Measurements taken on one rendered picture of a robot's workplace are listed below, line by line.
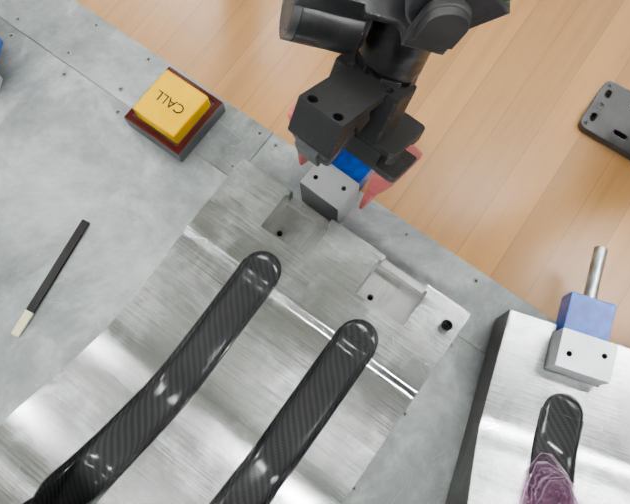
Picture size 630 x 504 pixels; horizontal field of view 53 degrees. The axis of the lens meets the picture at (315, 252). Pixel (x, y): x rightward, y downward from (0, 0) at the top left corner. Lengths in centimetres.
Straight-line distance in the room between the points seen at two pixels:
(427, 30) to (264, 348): 30
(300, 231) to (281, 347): 12
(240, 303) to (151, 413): 12
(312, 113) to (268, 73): 28
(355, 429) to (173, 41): 50
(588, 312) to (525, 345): 6
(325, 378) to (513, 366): 18
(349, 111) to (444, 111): 27
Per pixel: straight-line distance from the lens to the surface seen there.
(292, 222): 63
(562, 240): 73
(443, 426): 67
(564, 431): 64
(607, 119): 80
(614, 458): 65
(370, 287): 61
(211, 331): 59
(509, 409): 62
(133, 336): 60
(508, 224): 72
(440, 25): 48
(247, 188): 61
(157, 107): 73
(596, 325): 65
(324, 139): 50
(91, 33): 85
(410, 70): 55
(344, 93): 52
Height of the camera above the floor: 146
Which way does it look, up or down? 74 degrees down
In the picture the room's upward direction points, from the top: 3 degrees counter-clockwise
